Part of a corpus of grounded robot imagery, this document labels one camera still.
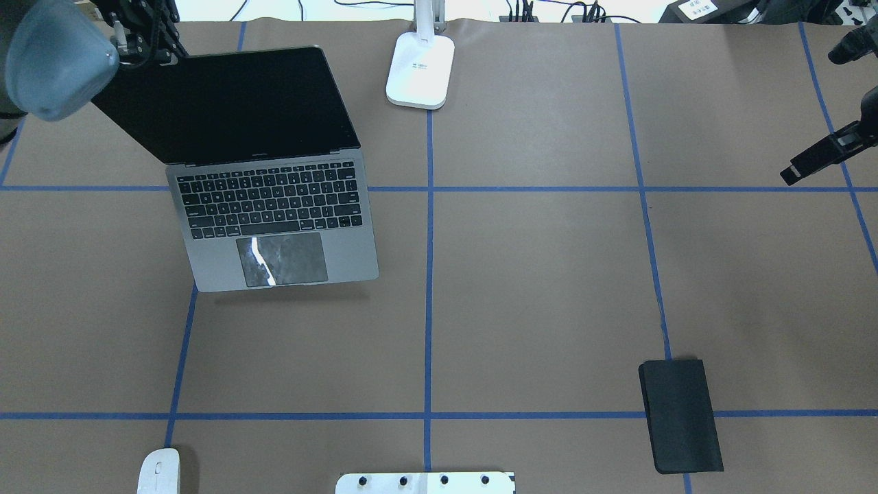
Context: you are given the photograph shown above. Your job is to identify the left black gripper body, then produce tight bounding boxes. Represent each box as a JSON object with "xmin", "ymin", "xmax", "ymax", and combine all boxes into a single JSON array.
[{"xmin": 96, "ymin": 1, "xmax": 189, "ymax": 68}]

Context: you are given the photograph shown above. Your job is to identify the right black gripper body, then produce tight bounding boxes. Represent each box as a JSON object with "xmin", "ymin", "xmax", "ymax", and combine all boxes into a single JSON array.
[{"xmin": 827, "ymin": 24, "xmax": 877, "ymax": 149}]

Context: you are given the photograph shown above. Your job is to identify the grey laptop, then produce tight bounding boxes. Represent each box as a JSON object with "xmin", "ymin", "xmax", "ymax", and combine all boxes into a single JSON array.
[{"xmin": 92, "ymin": 46, "xmax": 379, "ymax": 293}]

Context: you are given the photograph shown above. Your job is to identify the black mouse pad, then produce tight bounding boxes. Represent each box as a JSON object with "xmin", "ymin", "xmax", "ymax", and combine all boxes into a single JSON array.
[{"xmin": 639, "ymin": 359, "xmax": 725, "ymax": 475}]

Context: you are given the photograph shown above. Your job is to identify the white computer mouse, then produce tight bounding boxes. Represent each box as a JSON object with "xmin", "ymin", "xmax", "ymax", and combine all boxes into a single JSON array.
[{"xmin": 136, "ymin": 447, "xmax": 181, "ymax": 494}]

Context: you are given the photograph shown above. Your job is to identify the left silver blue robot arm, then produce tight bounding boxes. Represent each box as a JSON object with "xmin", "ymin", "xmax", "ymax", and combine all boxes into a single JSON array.
[{"xmin": 1, "ymin": 1, "xmax": 188, "ymax": 146}]

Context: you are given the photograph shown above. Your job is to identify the white desk lamp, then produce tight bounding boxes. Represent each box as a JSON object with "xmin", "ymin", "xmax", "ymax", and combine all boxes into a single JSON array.
[{"xmin": 385, "ymin": 1, "xmax": 455, "ymax": 110}]

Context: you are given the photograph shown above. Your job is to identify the white remote control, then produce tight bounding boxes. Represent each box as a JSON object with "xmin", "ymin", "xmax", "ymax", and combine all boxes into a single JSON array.
[{"xmin": 674, "ymin": 0, "xmax": 719, "ymax": 24}]

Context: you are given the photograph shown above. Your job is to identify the white camera mast base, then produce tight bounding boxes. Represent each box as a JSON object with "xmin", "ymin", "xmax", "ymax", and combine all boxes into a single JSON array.
[{"xmin": 335, "ymin": 471, "xmax": 517, "ymax": 493}]

